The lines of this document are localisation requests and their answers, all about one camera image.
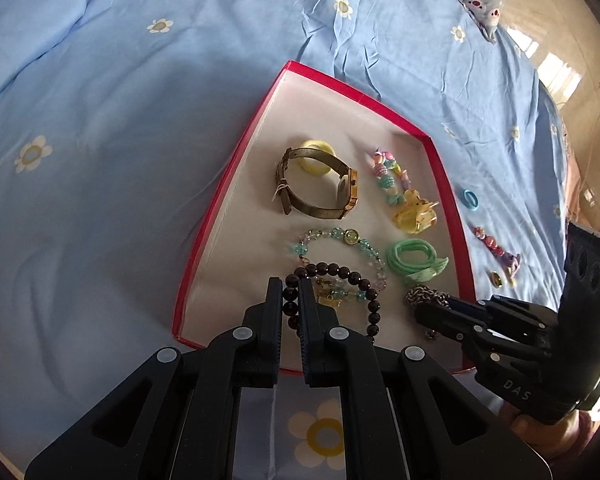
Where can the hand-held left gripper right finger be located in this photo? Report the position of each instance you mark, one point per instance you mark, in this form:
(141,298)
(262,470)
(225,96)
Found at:
(307,320)

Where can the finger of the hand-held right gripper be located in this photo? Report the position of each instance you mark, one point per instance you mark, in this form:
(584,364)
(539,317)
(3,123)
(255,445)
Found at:
(515,317)
(455,327)

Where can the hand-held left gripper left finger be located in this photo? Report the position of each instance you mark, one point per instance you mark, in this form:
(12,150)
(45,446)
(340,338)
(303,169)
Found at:
(275,320)

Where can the red shallow cardboard box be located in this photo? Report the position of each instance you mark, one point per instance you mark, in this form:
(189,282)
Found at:
(260,240)

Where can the yellow hair clip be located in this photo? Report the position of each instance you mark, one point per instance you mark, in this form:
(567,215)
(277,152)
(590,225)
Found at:
(412,212)

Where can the yellow bangle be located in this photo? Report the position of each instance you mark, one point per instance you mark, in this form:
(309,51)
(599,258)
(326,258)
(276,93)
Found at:
(316,165)

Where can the gold mesh-band wristwatch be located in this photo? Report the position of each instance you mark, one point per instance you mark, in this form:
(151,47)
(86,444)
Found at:
(325,159)

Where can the person's right hand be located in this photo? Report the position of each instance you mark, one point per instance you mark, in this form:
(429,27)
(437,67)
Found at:
(545,440)

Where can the pink bead purple bow tie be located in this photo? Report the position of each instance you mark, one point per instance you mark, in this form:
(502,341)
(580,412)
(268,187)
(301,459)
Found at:
(495,246)

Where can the pink printed bedsheet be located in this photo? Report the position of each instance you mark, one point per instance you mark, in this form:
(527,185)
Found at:
(580,175)

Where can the blue flowered bedsheet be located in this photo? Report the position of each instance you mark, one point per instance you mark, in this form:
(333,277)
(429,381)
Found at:
(130,160)

